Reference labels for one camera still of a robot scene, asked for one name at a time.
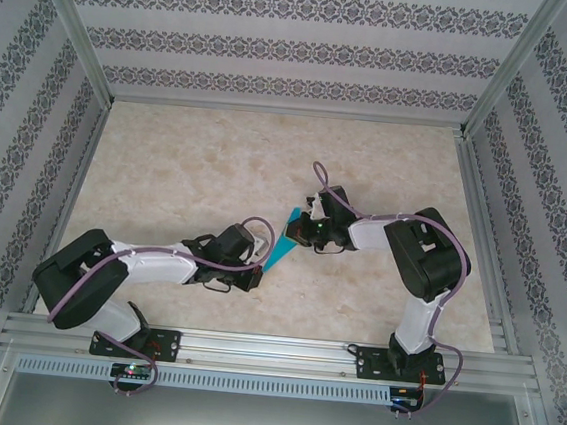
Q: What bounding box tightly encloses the aluminium table side rail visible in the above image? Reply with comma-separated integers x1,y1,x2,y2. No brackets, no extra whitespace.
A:
20,97,115,321
432,134,541,358

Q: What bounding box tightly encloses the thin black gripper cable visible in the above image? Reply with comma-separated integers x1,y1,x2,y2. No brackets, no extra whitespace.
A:
202,276,237,295
311,236,348,257

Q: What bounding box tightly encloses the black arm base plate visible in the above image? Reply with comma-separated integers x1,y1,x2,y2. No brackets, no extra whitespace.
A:
353,343,450,389
88,322,184,364

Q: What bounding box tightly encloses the blue paper sheet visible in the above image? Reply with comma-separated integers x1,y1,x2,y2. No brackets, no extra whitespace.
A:
260,203,301,276

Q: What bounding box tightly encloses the aluminium frame post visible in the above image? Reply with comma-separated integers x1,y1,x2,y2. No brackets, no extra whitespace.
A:
11,0,125,107
457,0,567,145

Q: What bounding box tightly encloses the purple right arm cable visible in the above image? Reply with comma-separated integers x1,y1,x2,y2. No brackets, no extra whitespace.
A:
289,160,484,425

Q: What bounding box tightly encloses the controller board green light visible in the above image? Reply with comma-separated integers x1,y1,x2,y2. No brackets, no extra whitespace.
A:
110,361,154,382

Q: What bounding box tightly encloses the grey slotted cable duct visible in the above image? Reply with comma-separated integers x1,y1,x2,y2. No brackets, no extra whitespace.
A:
14,350,428,412

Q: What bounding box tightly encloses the thin black right gripper cable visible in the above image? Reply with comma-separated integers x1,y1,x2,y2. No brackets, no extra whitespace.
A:
311,236,348,257

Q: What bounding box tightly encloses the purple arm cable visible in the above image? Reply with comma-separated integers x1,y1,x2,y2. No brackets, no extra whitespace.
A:
39,197,278,411
289,160,484,425

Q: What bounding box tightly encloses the thin black left gripper cable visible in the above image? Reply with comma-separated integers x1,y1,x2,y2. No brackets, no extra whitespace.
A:
202,276,237,295

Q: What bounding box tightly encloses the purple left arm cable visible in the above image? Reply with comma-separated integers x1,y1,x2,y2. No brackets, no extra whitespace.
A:
39,197,278,411

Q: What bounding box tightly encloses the long aluminium base rail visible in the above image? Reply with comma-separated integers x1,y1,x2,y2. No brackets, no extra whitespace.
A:
0,306,547,400

